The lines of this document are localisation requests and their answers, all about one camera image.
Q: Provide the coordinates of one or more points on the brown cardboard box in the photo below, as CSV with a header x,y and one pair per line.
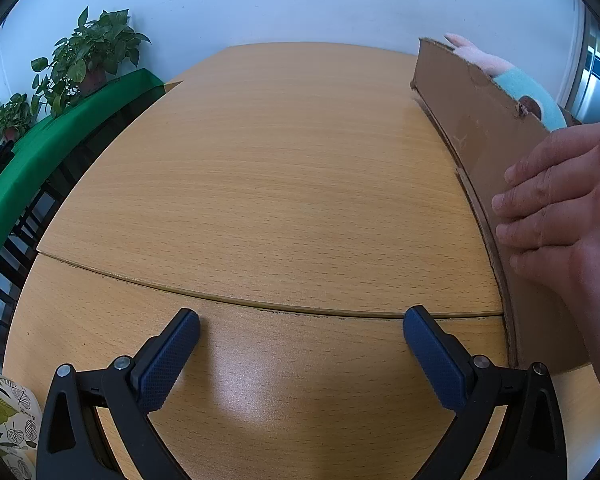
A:
x,y
480,110

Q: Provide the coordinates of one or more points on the leaf printed bag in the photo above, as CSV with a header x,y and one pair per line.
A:
x,y
10,410

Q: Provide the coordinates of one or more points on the large potted green plant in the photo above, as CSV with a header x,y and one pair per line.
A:
x,y
87,47

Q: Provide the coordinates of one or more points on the wooden desktop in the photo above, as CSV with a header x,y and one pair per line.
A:
x,y
280,185

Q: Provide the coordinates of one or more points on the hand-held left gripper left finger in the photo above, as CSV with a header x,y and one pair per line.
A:
x,y
172,355

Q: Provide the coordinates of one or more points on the person's right hand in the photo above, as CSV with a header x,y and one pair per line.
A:
x,y
570,210

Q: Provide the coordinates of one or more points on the small potted green plant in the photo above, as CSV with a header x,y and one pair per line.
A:
x,y
12,115

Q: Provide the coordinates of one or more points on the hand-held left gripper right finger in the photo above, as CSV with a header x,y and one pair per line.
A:
x,y
437,355

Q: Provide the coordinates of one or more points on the pink and teal pig plush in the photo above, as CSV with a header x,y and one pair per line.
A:
x,y
520,85

